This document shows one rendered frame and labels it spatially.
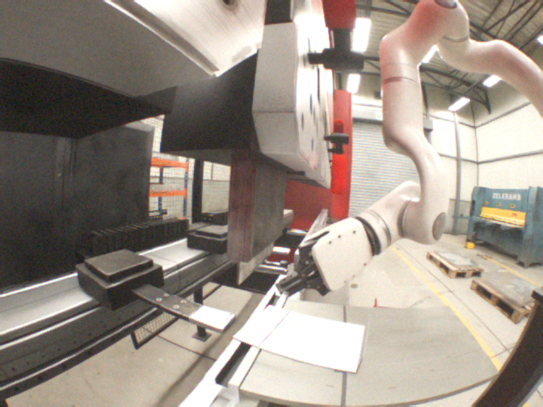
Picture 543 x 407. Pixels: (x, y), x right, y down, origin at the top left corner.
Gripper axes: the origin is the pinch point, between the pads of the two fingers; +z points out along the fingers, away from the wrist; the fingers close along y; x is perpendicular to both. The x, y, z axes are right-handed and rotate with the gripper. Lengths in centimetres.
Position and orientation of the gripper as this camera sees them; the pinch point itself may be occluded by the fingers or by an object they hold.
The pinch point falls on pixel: (288, 286)
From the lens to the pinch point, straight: 36.9
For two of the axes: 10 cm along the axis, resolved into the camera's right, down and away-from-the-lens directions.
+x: 2.4, 0.9, -9.7
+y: -4.3, -8.8, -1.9
